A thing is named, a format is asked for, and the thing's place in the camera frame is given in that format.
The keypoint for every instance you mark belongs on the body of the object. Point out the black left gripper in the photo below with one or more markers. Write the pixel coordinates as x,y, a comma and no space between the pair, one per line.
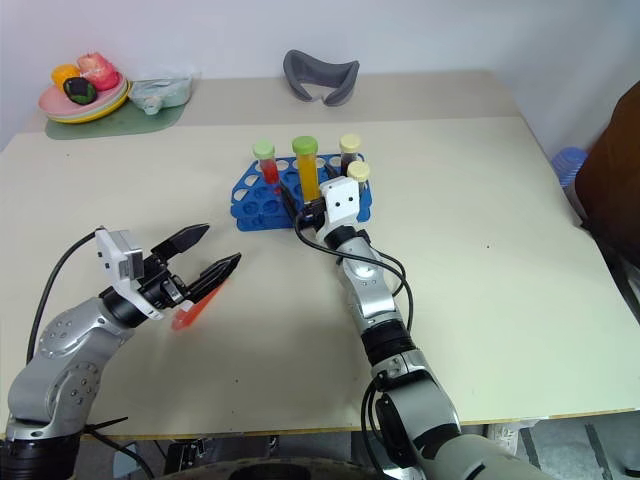
162,287

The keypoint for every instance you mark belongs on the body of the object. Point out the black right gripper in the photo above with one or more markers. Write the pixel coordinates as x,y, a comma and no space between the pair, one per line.
311,215

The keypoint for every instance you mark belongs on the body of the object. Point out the yellow tube green cap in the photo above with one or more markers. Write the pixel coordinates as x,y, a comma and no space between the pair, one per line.
307,172

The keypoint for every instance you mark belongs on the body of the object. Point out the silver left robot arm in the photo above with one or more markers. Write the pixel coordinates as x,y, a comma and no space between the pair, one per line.
65,345

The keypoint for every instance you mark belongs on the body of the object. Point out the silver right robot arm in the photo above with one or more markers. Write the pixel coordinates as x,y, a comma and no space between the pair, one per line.
372,295

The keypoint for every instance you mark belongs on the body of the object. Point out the blue test tube rack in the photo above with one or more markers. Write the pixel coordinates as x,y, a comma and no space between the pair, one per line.
260,205

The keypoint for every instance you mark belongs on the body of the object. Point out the red liquid loose test tube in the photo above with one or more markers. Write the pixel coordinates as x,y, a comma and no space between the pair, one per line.
192,312

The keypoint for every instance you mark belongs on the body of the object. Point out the red tube light green cap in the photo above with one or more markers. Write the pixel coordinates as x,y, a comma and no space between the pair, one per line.
268,167

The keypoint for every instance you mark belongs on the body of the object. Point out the pale yellow capped tube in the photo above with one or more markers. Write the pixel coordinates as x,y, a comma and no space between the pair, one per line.
358,171

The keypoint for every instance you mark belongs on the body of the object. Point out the dark tube yellow cap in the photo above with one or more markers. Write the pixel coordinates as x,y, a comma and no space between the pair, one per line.
349,145

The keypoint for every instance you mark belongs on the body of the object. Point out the grey foam face pad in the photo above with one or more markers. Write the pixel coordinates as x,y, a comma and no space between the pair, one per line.
320,75

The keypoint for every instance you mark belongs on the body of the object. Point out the green table mat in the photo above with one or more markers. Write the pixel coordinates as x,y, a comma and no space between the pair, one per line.
150,122

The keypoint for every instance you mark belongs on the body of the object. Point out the clear plastic bag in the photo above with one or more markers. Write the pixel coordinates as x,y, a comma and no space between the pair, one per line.
170,90

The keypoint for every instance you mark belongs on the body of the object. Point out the stack of coloured plates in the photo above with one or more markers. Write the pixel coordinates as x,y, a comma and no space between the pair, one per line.
119,106

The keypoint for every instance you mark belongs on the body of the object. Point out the light green plate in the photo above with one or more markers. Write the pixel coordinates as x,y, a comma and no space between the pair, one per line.
111,102

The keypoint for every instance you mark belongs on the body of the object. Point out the black green toy fruit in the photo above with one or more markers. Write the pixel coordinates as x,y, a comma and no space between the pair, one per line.
79,90

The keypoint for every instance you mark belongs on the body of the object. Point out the pink red toy fruit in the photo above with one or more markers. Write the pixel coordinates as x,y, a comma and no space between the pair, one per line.
99,70

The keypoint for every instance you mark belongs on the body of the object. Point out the pink plate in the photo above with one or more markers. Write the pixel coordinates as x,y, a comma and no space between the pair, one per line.
52,102

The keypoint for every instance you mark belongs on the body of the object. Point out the orange toy fruit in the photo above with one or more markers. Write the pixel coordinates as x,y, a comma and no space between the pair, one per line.
64,74

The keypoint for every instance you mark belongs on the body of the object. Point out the blue ribbed stool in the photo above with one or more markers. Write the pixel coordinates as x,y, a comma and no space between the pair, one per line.
567,165

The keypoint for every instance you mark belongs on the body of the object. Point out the brown rounded object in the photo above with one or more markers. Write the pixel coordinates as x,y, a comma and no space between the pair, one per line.
612,190

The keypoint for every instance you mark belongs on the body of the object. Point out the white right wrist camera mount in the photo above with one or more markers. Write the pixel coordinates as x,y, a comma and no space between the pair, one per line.
342,200

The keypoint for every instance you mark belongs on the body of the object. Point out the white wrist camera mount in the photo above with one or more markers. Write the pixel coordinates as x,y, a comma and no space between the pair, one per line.
342,200
112,252

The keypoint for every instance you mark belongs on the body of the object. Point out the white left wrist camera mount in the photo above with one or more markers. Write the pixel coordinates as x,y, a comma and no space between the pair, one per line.
112,252

